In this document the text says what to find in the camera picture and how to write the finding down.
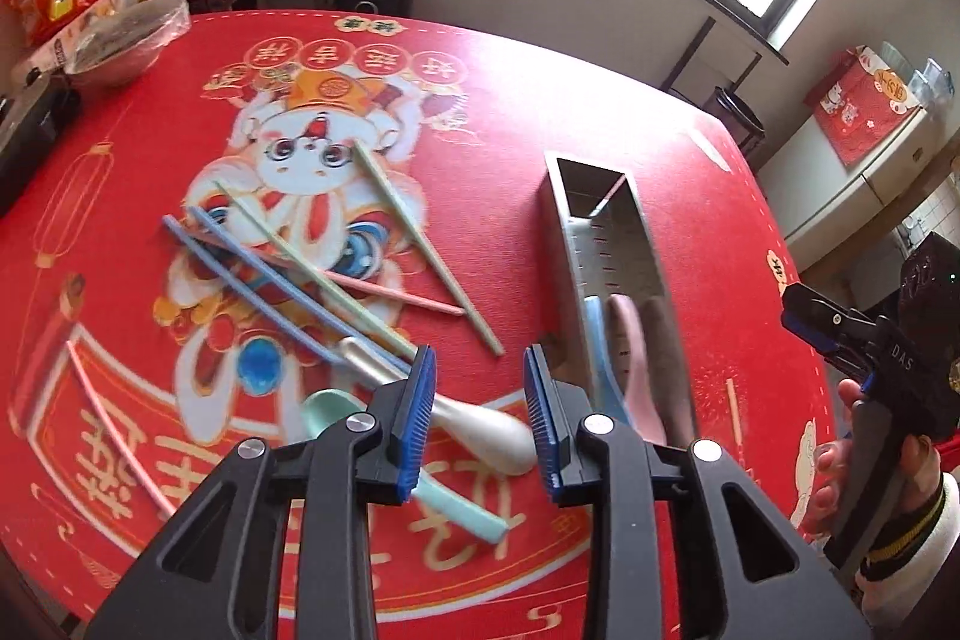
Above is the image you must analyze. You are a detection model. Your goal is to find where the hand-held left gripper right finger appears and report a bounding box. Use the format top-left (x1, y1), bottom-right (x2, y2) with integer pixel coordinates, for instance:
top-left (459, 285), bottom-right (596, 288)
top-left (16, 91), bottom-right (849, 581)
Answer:
top-left (523, 344), bottom-right (875, 640)

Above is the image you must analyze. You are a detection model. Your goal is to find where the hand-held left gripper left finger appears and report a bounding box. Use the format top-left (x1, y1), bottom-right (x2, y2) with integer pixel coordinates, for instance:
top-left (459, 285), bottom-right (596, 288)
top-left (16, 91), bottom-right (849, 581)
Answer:
top-left (82, 344), bottom-right (437, 640)

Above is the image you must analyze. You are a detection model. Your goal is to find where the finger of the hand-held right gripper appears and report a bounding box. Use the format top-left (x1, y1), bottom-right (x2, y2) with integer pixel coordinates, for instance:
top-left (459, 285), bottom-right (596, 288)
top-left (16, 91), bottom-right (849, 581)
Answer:
top-left (780, 282), bottom-right (875, 342)
top-left (814, 340), bottom-right (878, 393)

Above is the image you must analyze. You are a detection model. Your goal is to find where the white spoon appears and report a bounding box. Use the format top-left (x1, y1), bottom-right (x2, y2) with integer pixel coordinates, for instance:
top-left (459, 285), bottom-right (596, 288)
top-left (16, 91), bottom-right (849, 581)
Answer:
top-left (339, 338), bottom-right (539, 477)

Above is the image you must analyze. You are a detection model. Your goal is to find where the green spoon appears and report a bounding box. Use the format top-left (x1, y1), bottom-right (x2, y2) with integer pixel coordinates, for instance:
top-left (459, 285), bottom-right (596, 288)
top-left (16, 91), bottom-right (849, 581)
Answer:
top-left (302, 389), bottom-right (509, 545)

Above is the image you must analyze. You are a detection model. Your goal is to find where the blue spoon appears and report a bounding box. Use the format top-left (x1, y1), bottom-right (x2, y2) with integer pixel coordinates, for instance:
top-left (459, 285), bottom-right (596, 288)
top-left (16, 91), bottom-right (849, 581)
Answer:
top-left (583, 295), bottom-right (635, 427)

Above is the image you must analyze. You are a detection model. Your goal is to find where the pink spoon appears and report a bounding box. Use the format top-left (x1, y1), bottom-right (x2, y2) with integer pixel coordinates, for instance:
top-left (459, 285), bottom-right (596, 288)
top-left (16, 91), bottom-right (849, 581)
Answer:
top-left (606, 293), bottom-right (670, 447)

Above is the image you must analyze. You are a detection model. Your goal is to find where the pink chopstick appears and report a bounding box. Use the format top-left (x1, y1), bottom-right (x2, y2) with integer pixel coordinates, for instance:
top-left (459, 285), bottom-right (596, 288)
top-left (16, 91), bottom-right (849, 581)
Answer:
top-left (66, 340), bottom-right (175, 521)
top-left (321, 270), bottom-right (467, 317)
top-left (574, 175), bottom-right (627, 217)

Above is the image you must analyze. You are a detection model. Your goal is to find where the metal utensil box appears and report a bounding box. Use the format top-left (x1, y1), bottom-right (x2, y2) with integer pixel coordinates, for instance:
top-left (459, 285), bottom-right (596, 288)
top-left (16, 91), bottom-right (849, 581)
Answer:
top-left (544, 151), bottom-right (698, 453)

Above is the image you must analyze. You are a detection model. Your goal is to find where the green chopstick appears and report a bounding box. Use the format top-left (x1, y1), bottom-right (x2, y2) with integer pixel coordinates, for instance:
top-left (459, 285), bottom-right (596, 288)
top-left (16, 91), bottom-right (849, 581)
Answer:
top-left (351, 147), bottom-right (505, 357)
top-left (212, 181), bottom-right (419, 362)

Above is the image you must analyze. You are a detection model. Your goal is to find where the blue chopstick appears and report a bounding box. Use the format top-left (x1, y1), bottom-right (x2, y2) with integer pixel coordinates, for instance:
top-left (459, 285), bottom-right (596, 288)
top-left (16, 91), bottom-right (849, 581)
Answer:
top-left (186, 206), bottom-right (412, 375)
top-left (161, 217), bottom-right (342, 365)

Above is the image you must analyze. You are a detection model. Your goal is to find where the person's right forearm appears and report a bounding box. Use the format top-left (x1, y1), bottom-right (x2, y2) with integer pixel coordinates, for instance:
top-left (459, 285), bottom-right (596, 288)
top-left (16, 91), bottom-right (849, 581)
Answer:
top-left (855, 471), bottom-right (960, 626)

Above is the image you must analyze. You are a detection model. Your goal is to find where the person's right hand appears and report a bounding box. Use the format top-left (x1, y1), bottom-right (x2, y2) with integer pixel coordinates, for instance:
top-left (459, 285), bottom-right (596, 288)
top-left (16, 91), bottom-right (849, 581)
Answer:
top-left (793, 377), bottom-right (947, 540)

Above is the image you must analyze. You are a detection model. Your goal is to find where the cream refrigerator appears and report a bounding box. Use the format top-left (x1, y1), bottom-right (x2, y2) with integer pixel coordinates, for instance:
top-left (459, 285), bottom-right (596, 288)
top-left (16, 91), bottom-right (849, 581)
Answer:
top-left (757, 104), bottom-right (960, 281)

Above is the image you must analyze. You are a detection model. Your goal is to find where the silver rice cooker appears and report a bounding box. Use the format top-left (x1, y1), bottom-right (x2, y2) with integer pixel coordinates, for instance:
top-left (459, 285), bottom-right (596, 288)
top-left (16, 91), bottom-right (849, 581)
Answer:
top-left (712, 85), bottom-right (766, 154)

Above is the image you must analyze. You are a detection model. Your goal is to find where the tall clear plastic container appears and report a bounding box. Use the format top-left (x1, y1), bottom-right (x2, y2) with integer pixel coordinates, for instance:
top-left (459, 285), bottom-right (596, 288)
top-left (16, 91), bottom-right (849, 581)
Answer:
top-left (915, 56), bottom-right (955, 109)

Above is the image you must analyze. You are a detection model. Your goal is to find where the dark wooden chair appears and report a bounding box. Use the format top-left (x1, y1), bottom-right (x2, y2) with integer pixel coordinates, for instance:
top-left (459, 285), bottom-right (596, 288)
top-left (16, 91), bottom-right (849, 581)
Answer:
top-left (664, 17), bottom-right (762, 116)

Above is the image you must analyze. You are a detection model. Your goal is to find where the red printed table mat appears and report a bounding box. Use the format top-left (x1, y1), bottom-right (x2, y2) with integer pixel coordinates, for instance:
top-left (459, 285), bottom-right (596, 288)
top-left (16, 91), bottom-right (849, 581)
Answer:
top-left (0, 10), bottom-right (863, 640)

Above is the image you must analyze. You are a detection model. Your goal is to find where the black appliance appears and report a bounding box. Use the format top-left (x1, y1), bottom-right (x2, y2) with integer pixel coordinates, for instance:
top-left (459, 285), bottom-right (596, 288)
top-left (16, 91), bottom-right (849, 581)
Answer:
top-left (0, 81), bottom-right (80, 214)

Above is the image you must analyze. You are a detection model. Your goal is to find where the bowl covered with plastic wrap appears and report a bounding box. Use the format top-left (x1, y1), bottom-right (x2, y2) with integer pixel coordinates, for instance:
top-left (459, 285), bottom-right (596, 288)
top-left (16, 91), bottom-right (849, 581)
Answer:
top-left (64, 0), bottom-right (188, 86)

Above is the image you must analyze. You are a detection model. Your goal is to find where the white yellow carton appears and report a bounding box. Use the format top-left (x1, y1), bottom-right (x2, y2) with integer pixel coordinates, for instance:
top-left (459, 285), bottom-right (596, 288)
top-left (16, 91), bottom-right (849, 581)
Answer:
top-left (15, 0), bottom-right (136, 82)

